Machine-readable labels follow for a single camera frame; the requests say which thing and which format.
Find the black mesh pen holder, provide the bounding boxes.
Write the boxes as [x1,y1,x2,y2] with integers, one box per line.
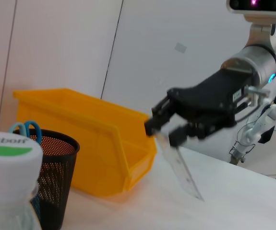
[12,129,80,230]

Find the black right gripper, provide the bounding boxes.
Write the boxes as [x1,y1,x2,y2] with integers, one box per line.
[144,69,253,147]

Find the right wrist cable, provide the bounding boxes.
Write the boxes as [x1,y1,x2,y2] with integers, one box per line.
[236,86,273,123]

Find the blue scissors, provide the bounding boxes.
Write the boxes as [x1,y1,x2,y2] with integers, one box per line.
[8,121,42,146]

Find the clear water bottle green label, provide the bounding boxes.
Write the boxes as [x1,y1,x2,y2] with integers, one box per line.
[0,131,44,230]

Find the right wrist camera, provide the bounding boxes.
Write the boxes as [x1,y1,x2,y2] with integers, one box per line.
[225,0,276,48]

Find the yellow plastic bin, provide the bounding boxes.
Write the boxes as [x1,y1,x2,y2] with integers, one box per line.
[12,88,157,195]

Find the clear plastic ruler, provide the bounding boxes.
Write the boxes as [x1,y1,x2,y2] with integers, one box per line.
[156,130,205,202]

